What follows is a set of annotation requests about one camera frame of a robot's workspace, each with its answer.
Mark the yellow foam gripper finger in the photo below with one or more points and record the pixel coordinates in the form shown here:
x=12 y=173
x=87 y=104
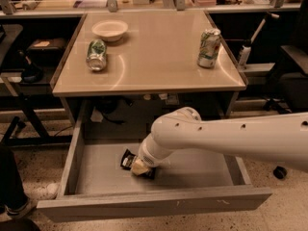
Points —
x=139 y=167

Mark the black rxbar chocolate wrapper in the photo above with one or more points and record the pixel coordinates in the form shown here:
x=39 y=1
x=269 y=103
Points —
x=129 y=158

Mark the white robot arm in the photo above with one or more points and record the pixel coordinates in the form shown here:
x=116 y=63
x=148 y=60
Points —
x=279 y=139

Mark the open grey top drawer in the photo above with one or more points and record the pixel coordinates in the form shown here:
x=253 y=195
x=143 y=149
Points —
x=95 y=186

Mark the grey cabinet with beige top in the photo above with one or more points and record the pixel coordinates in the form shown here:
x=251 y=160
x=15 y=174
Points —
x=157 y=55

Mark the white sneaker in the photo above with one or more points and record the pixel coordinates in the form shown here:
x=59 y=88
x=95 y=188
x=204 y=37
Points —
x=20 y=212

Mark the green can lying down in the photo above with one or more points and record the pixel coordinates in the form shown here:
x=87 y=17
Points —
x=97 y=55

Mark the person's dark trouser leg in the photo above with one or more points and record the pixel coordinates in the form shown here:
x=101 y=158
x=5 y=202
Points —
x=12 y=194

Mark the white paper bowl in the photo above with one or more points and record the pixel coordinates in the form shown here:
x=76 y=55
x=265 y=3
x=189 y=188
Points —
x=110 y=30

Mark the upright green white can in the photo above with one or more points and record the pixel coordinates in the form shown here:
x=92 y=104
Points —
x=209 y=47

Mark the black box on shelf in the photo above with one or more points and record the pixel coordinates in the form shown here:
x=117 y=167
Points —
x=51 y=48

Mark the white spray bottle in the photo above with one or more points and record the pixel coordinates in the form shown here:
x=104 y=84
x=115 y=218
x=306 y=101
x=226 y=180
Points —
x=244 y=54

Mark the black office chair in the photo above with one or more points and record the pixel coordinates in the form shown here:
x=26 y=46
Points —
x=289 y=77

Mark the black table frame left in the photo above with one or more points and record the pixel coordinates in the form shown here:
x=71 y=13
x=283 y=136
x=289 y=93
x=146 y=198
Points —
x=9 y=35

